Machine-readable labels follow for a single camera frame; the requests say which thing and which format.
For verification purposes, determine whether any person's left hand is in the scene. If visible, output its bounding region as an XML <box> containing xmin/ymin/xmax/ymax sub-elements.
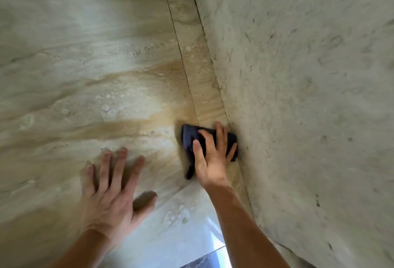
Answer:
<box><xmin>79</xmin><ymin>147</ymin><xmax>158</xmax><ymax>247</ymax></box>

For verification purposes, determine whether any person's right hand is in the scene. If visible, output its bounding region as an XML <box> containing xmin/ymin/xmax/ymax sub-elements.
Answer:
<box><xmin>192</xmin><ymin>121</ymin><xmax>238</xmax><ymax>189</ymax></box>

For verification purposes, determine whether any dark blue cleaning cloth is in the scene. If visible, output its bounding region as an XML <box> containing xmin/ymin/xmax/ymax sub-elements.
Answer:
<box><xmin>180</xmin><ymin>124</ymin><xmax>238</xmax><ymax>180</ymax></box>

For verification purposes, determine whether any person's left forearm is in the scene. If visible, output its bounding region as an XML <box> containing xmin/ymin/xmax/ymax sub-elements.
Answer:
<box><xmin>49</xmin><ymin>227</ymin><xmax>115</xmax><ymax>268</ymax></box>

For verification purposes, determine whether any person's right forearm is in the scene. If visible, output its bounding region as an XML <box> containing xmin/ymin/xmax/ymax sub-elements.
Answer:
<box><xmin>204</xmin><ymin>184</ymin><xmax>290</xmax><ymax>268</ymax></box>

